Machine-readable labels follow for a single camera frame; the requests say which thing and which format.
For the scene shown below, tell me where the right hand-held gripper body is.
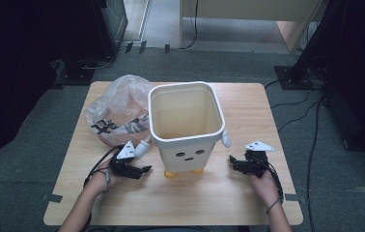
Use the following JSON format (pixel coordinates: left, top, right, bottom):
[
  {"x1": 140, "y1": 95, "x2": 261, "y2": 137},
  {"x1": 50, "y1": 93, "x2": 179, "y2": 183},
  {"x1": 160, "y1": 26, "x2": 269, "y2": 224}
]
[{"x1": 237, "y1": 139, "x2": 275, "y2": 179}]

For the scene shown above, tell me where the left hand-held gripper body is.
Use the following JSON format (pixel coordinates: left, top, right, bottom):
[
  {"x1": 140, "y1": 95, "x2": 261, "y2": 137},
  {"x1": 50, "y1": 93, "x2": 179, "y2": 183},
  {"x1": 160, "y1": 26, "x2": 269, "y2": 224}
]
[{"x1": 107, "y1": 140, "x2": 140, "y2": 180}]

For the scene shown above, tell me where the person's left hand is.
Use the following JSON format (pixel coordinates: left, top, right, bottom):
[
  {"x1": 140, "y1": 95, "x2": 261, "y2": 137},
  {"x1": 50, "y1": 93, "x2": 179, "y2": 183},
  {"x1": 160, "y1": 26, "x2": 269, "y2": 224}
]
[{"x1": 87, "y1": 159, "x2": 121, "y2": 195}]

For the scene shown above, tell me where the person's right hand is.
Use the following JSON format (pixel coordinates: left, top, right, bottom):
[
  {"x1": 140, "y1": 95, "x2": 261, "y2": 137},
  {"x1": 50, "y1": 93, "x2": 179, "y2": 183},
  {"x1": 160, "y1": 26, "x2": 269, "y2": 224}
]
[{"x1": 249, "y1": 169, "x2": 282, "y2": 208}]

